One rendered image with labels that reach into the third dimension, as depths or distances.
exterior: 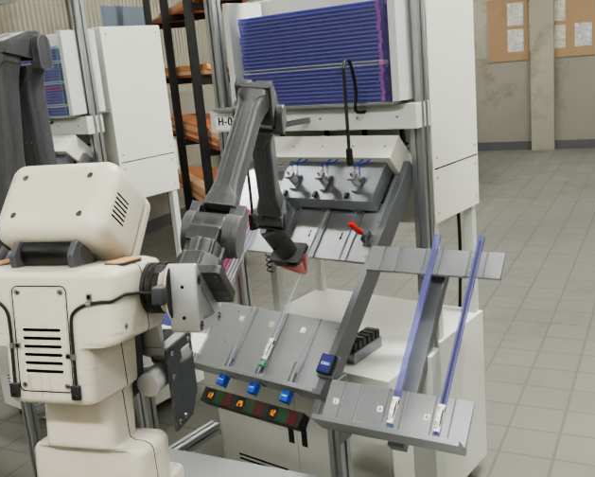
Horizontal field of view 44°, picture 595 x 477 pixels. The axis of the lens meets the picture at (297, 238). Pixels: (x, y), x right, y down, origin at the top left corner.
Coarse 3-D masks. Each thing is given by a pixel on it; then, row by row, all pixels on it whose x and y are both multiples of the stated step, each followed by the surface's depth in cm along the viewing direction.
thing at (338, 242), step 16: (256, 192) 236; (304, 208) 221; (320, 208) 218; (384, 208) 205; (288, 224) 221; (304, 224) 217; (336, 224) 211; (368, 224) 205; (256, 240) 224; (304, 240) 214; (320, 240) 211; (336, 240) 208; (352, 240) 204; (320, 256) 207; (336, 256) 204; (352, 256) 201
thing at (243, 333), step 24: (240, 312) 211; (264, 312) 207; (216, 336) 211; (240, 336) 206; (264, 336) 202; (288, 336) 198; (312, 336) 194; (216, 360) 206; (240, 360) 202; (288, 360) 193; (312, 360) 190; (312, 384) 185
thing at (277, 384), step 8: (200, 360) 206; (200, 368) 211; (208, 368) 206; (216, 368) 202; (224, 368) 200; (232, 368) 198; (232, 376) 204; (240, 376) 198; (248, 376) 194; (256, 376) 193; (264, 376) 192; (264, 384) 196; (272, 384) 192; (280, 384) 188; (288, 384) 186; (296, 384) 185; (296, 392) 189; (304, 392) 185; (312, 392) 182
